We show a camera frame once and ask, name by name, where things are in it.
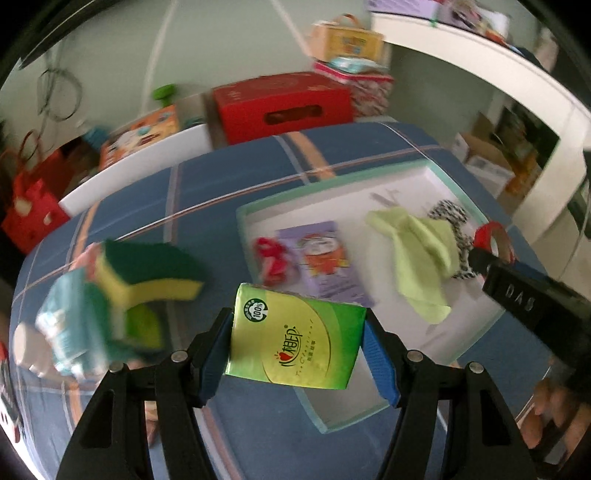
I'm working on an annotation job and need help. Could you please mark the light green cloth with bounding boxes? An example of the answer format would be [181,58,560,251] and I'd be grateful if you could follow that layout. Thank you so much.
[366,207,460,325]

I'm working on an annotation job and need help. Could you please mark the purple perforated board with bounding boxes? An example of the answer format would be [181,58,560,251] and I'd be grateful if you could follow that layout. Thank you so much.
[369,0,444,14]

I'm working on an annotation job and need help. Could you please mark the black cables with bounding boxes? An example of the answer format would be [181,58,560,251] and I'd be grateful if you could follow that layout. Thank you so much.
[37,67,79,121]

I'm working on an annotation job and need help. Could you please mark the open cardboard box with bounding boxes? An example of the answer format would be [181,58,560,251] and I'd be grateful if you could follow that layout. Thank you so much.
[452,113,522,195]

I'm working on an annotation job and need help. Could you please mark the leopard print scrunchie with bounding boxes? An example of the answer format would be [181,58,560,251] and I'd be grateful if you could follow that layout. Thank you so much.
[427,199,481,281]

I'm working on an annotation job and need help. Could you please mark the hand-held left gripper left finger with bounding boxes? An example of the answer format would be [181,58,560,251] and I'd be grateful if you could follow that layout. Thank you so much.
[55,307,236,480]

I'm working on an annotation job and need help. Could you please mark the red candy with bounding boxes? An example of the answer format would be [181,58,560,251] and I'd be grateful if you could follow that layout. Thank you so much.
[255,237,296,283]

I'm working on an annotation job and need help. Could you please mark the light blue wipes pack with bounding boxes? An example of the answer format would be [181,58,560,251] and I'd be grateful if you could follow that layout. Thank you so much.
[329,56,389,75]

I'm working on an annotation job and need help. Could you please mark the pink white striped cloth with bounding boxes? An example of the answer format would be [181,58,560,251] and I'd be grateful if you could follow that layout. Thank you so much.
[78,244,106,282]

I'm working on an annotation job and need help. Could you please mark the red patterned tin box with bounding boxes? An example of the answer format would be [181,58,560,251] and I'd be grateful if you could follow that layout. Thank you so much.
[314,62,395,118]

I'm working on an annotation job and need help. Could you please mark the blue plaid blanket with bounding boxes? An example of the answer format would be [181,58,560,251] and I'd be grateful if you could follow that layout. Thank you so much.
[9,121,546,480]

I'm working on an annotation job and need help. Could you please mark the red tape roll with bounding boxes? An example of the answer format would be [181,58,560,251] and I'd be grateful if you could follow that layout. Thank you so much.
[473,222,514,265]

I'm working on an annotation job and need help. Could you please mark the red felt bag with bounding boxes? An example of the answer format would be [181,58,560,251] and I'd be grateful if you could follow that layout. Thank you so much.
[1,131,70,254]

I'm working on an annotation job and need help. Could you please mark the white desk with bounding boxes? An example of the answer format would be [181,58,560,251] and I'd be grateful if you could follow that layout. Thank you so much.
[370,11,591,245]

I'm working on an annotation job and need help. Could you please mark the red cardboard box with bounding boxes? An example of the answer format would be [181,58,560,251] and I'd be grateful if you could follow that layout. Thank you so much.
[212,72,354,145]

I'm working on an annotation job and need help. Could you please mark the person's right hand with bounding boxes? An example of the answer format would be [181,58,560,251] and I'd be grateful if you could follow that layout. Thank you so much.
[523,375,591,463]

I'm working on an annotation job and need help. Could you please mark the yellow case with handle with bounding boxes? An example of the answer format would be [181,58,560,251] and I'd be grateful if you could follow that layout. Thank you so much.
[308,15,385,63]

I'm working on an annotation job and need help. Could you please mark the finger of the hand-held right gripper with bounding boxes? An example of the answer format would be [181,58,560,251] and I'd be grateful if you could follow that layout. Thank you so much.
[468,247,555,325]

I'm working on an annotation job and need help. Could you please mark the white tray box teal rim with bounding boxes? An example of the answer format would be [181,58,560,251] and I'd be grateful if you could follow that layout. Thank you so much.
[235,159,509,435]

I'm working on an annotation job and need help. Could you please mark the yellow green sponge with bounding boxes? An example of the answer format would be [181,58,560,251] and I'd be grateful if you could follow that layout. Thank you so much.
[95,239,207,315]

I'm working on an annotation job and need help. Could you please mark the orange colourful box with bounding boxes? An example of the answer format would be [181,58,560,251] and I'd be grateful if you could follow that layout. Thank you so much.
[99,105,181,169]

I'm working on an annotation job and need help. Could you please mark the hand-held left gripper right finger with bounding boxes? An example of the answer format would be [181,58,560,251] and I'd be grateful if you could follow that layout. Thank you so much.
[361,308,539,480]

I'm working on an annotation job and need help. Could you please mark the purple packet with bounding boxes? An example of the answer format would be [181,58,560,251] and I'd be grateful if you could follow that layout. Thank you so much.
[276,222,376,308]

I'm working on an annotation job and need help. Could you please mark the teal wet wipes packet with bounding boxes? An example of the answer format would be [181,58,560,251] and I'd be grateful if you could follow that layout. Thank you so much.
[37,270,114,377]

